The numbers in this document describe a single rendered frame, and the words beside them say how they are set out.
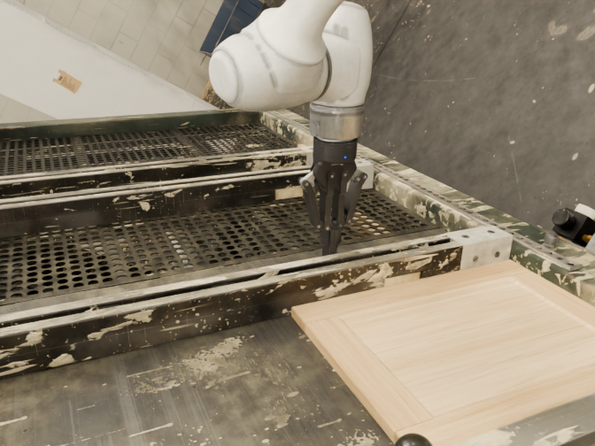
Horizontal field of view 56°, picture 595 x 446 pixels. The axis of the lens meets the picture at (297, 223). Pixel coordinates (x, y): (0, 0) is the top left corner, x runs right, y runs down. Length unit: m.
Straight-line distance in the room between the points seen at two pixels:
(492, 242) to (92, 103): 3.72
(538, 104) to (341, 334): 1.87
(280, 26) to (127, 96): 3.80
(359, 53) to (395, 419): 0.53
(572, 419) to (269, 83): 0.57
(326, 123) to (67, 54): 3.64
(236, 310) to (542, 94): 1.95
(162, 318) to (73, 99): 3.69
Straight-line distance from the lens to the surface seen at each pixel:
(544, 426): 0.77
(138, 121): 2.27
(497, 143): 2.62
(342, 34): 0.88
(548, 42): 2.76
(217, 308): 0.91
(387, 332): 0.91
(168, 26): 5.93
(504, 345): 0.94
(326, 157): 0.93
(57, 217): 1.36
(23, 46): 4.44
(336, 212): 1.00
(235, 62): 0.75
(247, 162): 1.61
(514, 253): 1.21
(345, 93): 0.89
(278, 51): 0.76
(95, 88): 4.49
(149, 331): 0.90
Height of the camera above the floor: 1.85
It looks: 32 degrees down
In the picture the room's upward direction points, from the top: 66 degrees counter-clockwise
